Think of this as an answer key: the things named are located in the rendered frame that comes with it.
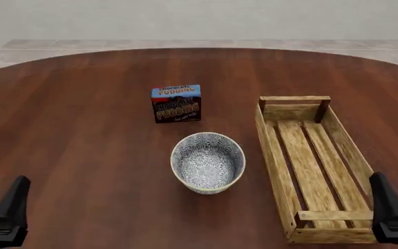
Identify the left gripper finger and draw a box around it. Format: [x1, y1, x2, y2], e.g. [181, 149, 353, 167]
[0, 174, 32, 231]

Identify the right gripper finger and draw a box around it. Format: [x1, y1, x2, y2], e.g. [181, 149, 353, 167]
[368, 171, 398, 230]

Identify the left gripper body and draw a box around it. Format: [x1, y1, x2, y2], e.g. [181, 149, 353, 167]
[0, 225, 29, 247]

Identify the wooden slat tray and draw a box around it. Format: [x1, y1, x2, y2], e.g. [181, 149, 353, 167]
[255, 95, 379, 245]

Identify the patterned black-and-white bowl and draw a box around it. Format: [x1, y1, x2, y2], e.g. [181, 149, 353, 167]
[170, 131, 247, 195]

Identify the chocolate pudding box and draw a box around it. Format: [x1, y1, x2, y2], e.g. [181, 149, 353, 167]
[151, 83, 202, 125]

